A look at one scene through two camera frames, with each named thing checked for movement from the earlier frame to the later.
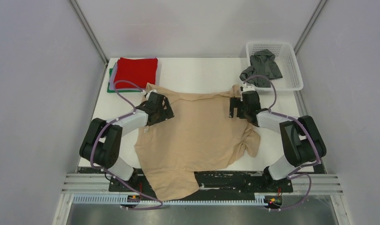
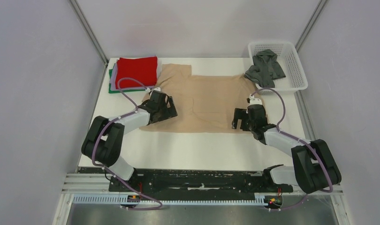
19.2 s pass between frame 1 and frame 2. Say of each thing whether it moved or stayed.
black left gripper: stayed
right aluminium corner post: stayed
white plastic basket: stayed
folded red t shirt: stayed
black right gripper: moved
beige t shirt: moved
